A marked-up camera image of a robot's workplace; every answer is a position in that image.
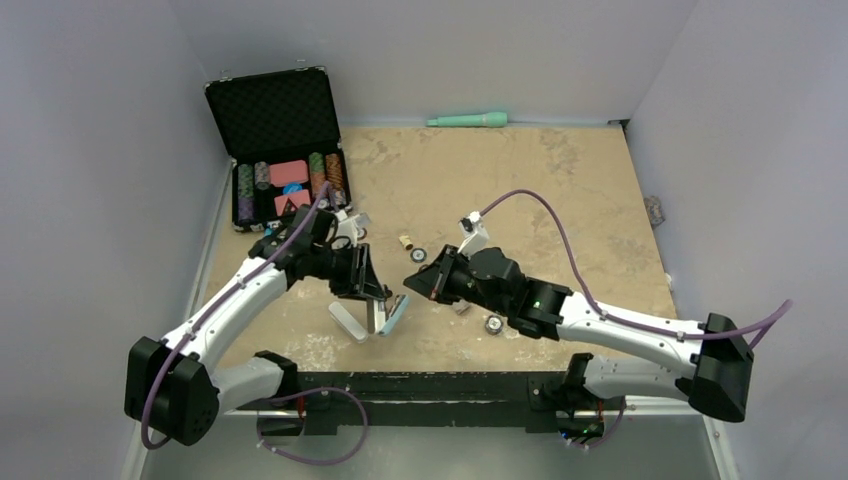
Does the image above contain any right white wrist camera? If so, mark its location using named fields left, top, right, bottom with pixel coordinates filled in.
left=458, top=211, right=490, bottom=259

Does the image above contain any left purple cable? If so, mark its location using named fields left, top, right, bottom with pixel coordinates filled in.
left=139, top=184, right=333, bottom=452

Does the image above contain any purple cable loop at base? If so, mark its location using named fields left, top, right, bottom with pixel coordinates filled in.
left=255, top=386, right=374, bottom=468

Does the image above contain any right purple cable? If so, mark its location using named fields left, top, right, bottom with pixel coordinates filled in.
left=478, top=189, right=794, bottom=351

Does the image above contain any pink card deck lower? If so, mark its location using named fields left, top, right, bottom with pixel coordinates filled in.
left=274, top=190, right=312, bottom=216

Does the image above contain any pink card deck upper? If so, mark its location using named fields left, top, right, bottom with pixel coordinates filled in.
left=268, top=159, right=310, bottom=187

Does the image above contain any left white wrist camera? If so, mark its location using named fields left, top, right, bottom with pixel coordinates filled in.
left=329, top=210, right=371, bottom=249

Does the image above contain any light blue stapler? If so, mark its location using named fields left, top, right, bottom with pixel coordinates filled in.
left=366, top=294, right=410, bottom=336

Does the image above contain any poker chip stack on table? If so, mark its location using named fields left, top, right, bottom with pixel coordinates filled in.
left=484, top=315, right=504, bottom=335

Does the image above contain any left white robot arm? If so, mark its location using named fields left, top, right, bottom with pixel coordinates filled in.
left=124, top=206, right=392, bottom=446

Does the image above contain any black poker chip case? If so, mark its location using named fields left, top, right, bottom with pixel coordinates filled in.
left=204, top=67, right=352, bottom=232

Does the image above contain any red white card box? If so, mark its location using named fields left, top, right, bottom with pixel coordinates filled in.
left=451, top=300, right=471, bottom=315

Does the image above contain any blue dealer chip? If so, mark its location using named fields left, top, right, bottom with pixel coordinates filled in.
left=282, top=183, right=303, bottom=195

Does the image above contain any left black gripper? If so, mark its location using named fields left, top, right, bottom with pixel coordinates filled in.
left=310, top=241, right=386, bottom=302

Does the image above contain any upper poker chip in row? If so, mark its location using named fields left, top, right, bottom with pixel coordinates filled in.
left=410, top=247, right=428, bottom=263

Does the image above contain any mint green marker pen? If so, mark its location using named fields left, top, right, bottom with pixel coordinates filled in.
left=426, top=112, right=508, bottom=128

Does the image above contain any white stapler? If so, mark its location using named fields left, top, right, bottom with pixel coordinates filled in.
left=328, top=302, right=369, bottom=343

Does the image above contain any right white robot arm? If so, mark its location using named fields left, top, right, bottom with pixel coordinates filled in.
left=403, top=246, right=754, bottom=423

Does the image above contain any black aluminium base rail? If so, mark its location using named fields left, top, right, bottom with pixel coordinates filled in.
left=218, top=369, right=710, bottom=439

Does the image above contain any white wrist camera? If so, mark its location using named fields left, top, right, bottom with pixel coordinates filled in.
left=329, top=210, right=371, bottom=249
left=458, top=211, right=490, bottom=259

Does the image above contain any pink card deck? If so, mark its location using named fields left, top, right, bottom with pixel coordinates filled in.
left=268, top=159, right=310, bottom=187
left=274, top=190, right=312, bottom=216

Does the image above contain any orange chip column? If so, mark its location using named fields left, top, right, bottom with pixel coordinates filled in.
left=307, top=152, right=348, bottom=207

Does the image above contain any green chip column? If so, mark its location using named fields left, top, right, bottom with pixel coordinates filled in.
left=236, top=164, right=255, bottom=222

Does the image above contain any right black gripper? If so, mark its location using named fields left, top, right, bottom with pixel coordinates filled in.
left=404, top=245, right=510, bottom=317

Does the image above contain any small cork piece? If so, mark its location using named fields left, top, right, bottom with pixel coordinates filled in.
left=398, top=234, right=414, bottom=251

